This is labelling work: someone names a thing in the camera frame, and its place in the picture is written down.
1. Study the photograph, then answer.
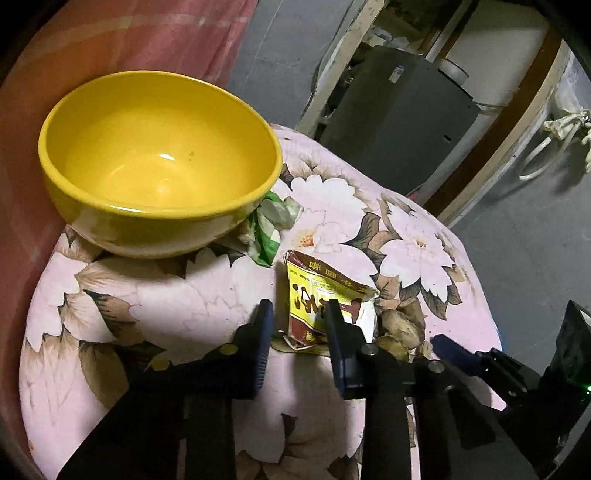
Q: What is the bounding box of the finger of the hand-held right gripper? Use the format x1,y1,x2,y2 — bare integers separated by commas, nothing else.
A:
430,334,543,408

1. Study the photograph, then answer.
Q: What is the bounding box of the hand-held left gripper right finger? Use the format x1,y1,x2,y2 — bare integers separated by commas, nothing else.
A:
324,299,539,480

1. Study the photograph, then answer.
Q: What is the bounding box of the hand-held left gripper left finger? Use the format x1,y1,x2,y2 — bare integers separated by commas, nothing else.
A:
56,299,275,480

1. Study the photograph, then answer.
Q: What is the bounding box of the yellow red seasoning packet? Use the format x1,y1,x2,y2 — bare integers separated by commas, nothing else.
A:
272,249,382,356

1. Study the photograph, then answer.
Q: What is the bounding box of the brown crumpled scrap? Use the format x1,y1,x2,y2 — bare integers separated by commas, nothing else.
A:
376,308,428,363

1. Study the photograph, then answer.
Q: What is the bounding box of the green white crumpled wrapper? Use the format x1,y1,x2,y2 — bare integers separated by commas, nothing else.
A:
238,189,304,268

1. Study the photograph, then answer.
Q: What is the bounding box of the pink floral blanket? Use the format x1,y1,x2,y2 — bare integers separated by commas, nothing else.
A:
18,124,504,480

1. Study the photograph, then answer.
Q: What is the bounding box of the yellow bowl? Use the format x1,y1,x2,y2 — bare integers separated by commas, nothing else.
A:
38,70,283,259

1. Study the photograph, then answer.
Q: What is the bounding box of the grey refrigerator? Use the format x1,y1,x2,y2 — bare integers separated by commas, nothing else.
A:
318,44,481,195

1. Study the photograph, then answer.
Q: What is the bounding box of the metal cooking pot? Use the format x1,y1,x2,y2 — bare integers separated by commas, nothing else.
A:
436,55,470,87

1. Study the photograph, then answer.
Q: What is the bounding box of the pink checked cloth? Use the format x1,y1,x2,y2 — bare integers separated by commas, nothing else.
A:
0,0,259,324

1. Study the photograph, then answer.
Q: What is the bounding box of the wooden door frame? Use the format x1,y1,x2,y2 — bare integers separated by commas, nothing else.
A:
295,0,575,229

